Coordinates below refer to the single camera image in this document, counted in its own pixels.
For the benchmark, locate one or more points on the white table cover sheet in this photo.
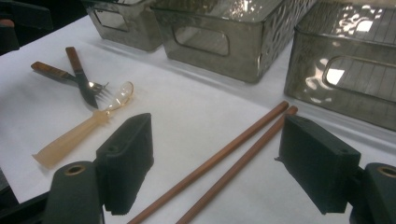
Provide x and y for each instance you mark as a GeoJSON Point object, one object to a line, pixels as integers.
{"type": "Point", "coordinates": [186, 109]}

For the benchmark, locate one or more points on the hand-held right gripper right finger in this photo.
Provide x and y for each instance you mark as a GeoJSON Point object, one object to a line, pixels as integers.
{"type": "Point", "coordinates": [317, 168]}

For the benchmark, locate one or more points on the smoky transparent plastic bin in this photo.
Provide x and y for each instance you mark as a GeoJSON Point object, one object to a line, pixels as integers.
{"type": "Point", "coordinates": [140, 34]}
{"type": "Point", "coordinates": [243, 59]}
{"type": "Point", "coordinates": [308, 68]}

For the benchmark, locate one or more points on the translucent amber plastic spoon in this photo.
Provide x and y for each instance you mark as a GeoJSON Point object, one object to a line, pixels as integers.
{"type": "Point", "coordinates": [71, 138]}

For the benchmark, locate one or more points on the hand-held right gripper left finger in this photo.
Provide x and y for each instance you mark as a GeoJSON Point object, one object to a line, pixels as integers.
{"type": "Point", "coordinates": [124, 168]}

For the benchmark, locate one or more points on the brown wooden chopstick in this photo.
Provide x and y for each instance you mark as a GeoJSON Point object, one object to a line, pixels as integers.
{"type": "Point", "coordinates": [218, 157]}
{"type": "Point", "coordinates": [236, 166]}

